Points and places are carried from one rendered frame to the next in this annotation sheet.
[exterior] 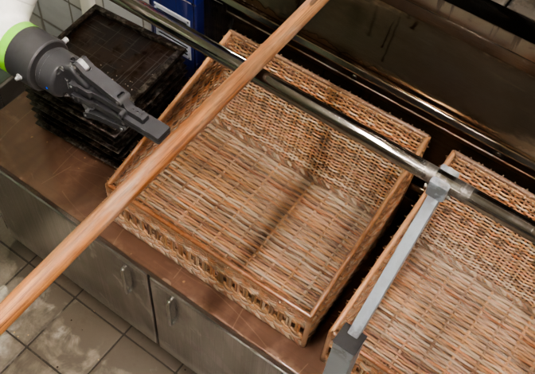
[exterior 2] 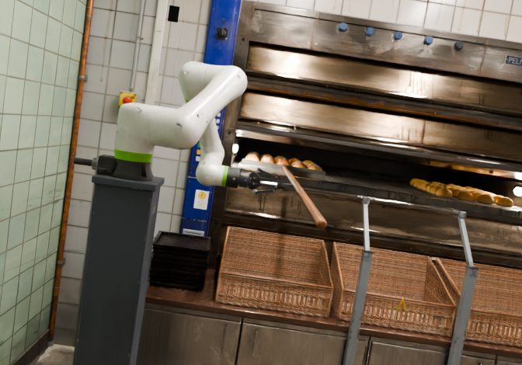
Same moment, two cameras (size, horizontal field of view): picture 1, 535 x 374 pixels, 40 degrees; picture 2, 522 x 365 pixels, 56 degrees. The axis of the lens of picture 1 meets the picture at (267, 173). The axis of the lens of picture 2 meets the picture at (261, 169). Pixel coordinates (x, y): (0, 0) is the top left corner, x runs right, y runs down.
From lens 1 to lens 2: 1.91 m
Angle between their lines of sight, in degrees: 55
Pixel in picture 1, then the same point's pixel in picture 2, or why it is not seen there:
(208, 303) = (280, 314)
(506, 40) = (342, 188)
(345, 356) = (369, 258)
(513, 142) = (354, 227)
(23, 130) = not seen: hidden behind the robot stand
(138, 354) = not seen: outside the picture
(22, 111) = not seen: hidden behind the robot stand
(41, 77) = (244, 176)
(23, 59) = (236, 171)
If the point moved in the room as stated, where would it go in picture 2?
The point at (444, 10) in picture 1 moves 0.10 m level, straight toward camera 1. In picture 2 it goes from (320, 185) to (327, 187)
